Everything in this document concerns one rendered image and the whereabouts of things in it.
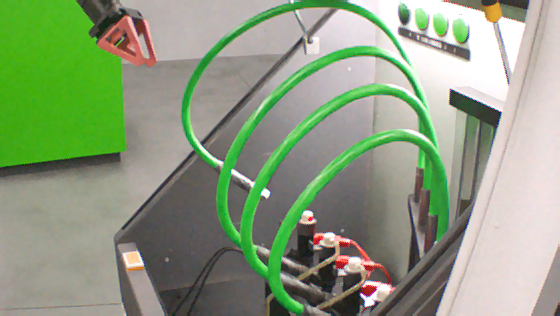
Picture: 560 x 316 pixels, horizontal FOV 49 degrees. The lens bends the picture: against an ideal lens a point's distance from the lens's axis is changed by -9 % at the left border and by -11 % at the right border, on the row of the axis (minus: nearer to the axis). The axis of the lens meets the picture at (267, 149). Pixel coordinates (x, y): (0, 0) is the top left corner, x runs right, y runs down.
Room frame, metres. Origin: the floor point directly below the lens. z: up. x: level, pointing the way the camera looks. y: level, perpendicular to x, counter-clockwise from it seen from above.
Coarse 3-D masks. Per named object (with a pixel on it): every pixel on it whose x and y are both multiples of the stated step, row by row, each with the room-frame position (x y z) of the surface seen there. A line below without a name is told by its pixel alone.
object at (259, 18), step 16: (304, 0) 1.00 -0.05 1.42; (320, 0) 1.00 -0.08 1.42; (336, 0) 1.00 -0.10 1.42; (256, 16) 1.00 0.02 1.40; (272, 16) 1.00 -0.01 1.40; (368, 16) 0.99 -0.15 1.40; (240, 32) 1.00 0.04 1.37; (384, 32) 0.99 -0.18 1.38; (224, 48) 1.01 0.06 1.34; (400, 48) 0.99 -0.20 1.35; (208, 64) 1.01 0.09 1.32; (192, 80) 1.01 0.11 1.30; (192, 96) 1.01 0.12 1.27; (192, 144) 1.01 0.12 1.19; (208, 160) 1.00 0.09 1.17
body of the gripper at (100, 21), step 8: (88, 0) 1.08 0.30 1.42; (96, 0) 1.07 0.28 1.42; (104, 0) 1.08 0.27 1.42; (112, 0) 1.08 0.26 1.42; (88, 8) 1.08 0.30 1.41; (96, 8) 1.07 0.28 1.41; (104, 8) 1.07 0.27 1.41; (112, 8) 1.04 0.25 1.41; (120, 8) 1.06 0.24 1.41; (128, 8) 1.09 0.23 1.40; (88, 16) 1.08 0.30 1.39; (96, 16) 1.07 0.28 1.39; (104, 16) 1.04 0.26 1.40; (112, 16) 1.04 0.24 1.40; (96, 24) 1.04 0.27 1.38; (104, 24) 1.05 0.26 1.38; (88, 32) 1.04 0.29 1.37; (96, 32) 1.04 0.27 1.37
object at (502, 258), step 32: (544, 0) 0.61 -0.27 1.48; (544, 32) 0.59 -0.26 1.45; (544, 64) 0.57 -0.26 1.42; (512, 96) 0.60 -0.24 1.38; (544, 96) 0.56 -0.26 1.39; (512, 128) 0.60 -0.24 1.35; (544, 128) 0.55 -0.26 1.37; (512, 160) 0.57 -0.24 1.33; (544, 160) 0.53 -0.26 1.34; (480, 192) 0.60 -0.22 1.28; (512, 192) 0.56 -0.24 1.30; (544, 192) 0.52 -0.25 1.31; (480, 224) 0.59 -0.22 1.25; (512, 224) 0.54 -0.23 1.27; (544, 224) 0.51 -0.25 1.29; (480, 256) 0.57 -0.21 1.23; (512, 256) 0.53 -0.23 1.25; (544, 256) 0.49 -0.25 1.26; (448, 288) 0.59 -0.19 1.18; (480, 288) 0.55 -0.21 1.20; (512, 288) 0.51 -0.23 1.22
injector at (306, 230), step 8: (304, 224) 0.91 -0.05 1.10; (312, 224) 0.91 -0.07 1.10; (304, 232) 0.91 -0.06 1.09; (312, 232) 0.91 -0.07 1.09; (304, 240) 0.91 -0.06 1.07; (312, 240) 0.91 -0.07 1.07; (288, 248) 0.92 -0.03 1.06; (304, 248) 0.91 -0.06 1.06; (288, 256) 0.91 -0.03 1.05; (296, 256) 0.91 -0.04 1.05; (304, 256) 0.91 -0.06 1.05; (312, 256) 0.92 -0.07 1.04; (304, 264) 0.92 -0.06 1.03
